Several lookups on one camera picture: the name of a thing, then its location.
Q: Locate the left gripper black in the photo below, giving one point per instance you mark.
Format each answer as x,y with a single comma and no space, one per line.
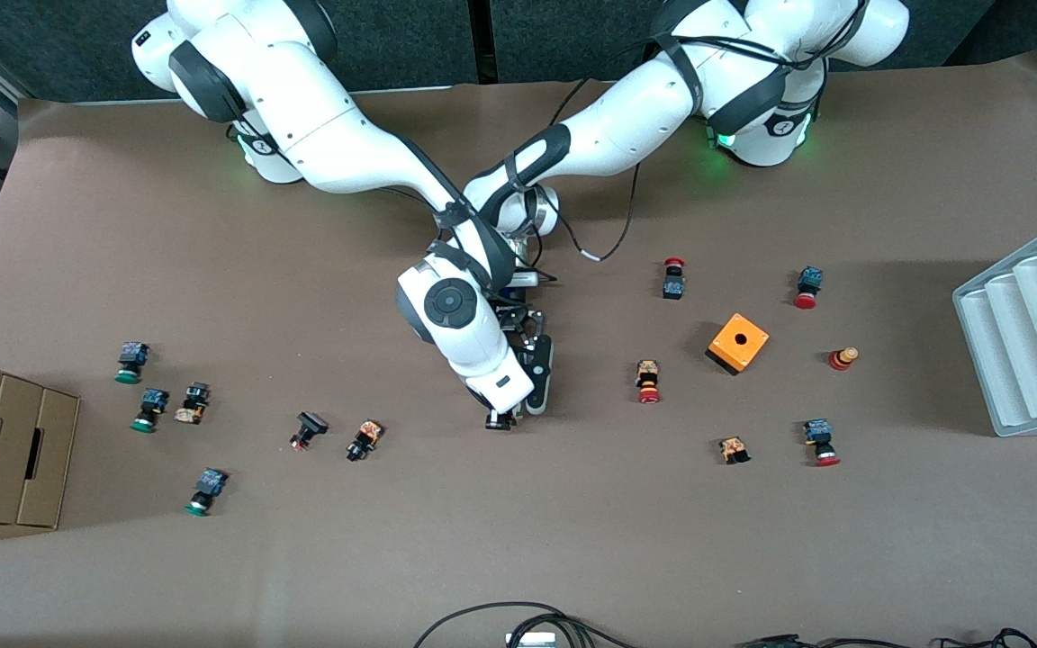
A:
519,321

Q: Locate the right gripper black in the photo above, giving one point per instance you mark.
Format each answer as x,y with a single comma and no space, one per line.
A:
500,419

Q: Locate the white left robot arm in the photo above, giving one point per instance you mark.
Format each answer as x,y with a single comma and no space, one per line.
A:
626,126

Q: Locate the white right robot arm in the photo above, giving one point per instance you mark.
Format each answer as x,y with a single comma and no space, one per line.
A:
320,135

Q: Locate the brown paper table cover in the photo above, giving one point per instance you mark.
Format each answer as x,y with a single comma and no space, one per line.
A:
518,522

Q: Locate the red button orange block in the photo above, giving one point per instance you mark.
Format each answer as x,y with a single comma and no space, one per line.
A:
647,373

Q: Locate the black orange push button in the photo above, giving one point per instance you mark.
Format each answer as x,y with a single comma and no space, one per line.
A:
365,436

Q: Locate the red button black block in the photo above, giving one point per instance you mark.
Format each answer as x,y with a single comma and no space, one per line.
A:
673,286

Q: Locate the black button red contact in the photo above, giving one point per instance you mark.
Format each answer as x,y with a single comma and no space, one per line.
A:
310,424

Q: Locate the white plug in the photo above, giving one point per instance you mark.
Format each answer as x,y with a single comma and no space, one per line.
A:
529,640

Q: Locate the orange black contact block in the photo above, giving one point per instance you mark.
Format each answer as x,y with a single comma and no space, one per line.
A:
734,448

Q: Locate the red button blue block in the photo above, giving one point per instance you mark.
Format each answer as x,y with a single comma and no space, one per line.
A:
817,434
810,279

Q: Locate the red yellow button head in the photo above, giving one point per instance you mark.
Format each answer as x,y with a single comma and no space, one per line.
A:
841,359

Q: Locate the beige black contact block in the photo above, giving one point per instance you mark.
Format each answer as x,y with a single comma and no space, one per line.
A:
193,402

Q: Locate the brown cardboard divider box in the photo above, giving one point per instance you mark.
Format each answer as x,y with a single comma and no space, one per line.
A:
10,468

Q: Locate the grey ridged plastic tray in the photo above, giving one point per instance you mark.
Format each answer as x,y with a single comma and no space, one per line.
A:
1032,360

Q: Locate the orange push button enclosure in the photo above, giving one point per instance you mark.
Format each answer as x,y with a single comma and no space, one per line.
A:
725,346

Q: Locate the green push button switch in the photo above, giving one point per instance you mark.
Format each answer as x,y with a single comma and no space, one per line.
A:
152,402
209,484
132,355

